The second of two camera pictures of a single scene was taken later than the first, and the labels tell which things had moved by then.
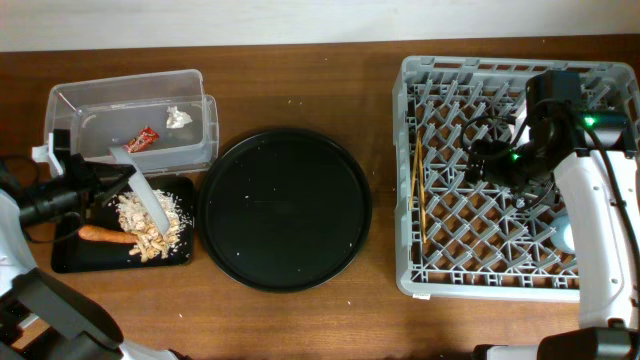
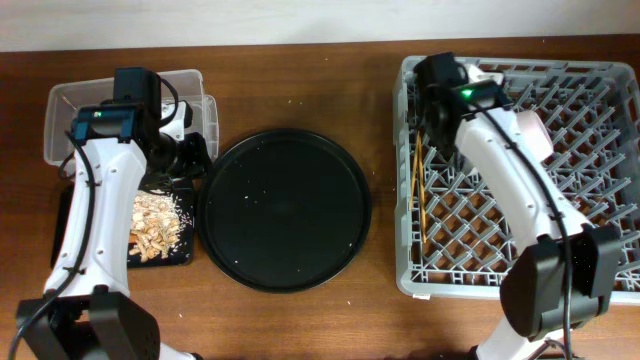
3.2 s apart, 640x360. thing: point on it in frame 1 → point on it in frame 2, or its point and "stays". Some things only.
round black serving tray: (285, 211) stays
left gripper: (85, 177) → (200, 164)
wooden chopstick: (414, 169) stays
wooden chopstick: (422, 184) stays
